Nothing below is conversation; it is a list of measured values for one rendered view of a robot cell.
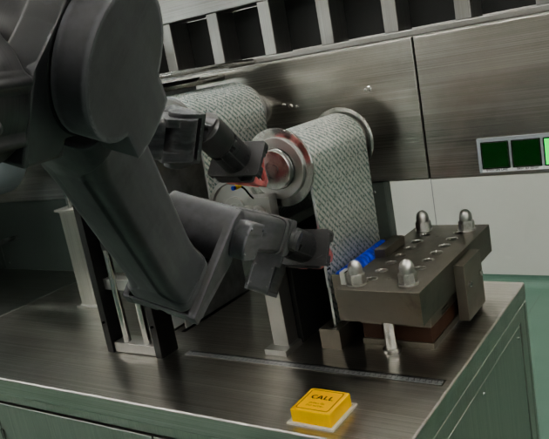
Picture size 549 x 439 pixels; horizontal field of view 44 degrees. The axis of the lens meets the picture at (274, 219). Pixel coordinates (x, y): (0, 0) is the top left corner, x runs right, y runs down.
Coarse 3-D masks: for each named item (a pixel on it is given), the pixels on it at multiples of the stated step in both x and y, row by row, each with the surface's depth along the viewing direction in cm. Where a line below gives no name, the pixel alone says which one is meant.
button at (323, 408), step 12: (312, 396) 108; (324, 396) 107; (336, 396) 106; (348, 396) 107; (300, 408) 105; (312, 408) 104; (324, 408) 104; (336, 408) 104; (348, 408) 106; (300, 420) 105; (312, 420) 104; (324, 420) 102; (336, 420) 103
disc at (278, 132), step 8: (272, 128) 125; (280, 128) 124; (256, 136) 127; (264, 136) 126; (272, 136) 125; (280, 136) 124; (288, 136) 123; (296, 136) 123; (296, 144) 123; (304, 144) 122; (304, 152) 123; (304, 160) 123; (312, 160) 122; (312, 168) 123; (312, 176) 123; (304, 184) 124; (312, 184) 124; (264, 192) 130; (296, 192) 126; (304, 192) 125; (280, 200) 128; (288, 200) 127; (296, 200) 126
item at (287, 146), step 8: (272, 144) 125; (280, 144) 124; (288, 144) 123; (288, 152) 124; (296, 152) 123; (296, 160) 123; (296, 168) 124; (304, 168) 123; (296, 176) 124; (304, 176) 124; (296, 184) 125; (272, 192) 128; (280, 192) 127; (288, 192) 126
